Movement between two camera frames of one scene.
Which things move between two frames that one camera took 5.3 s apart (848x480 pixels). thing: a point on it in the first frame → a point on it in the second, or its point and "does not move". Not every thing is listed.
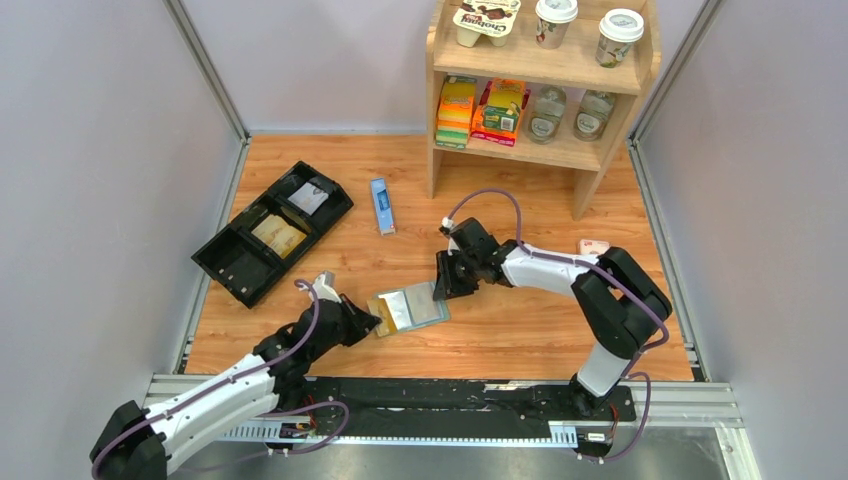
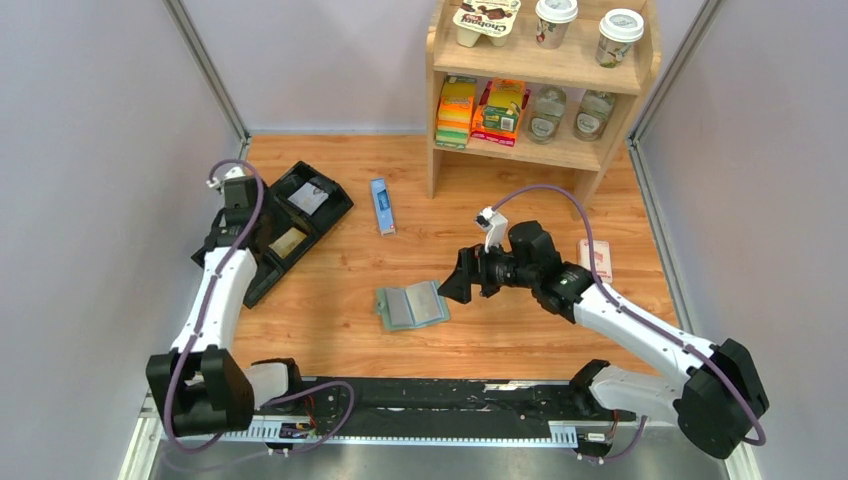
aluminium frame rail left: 225,94 does not move
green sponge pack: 454,113 does not move
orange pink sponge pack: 497,116 does not move
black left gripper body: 339,336 → 267,217
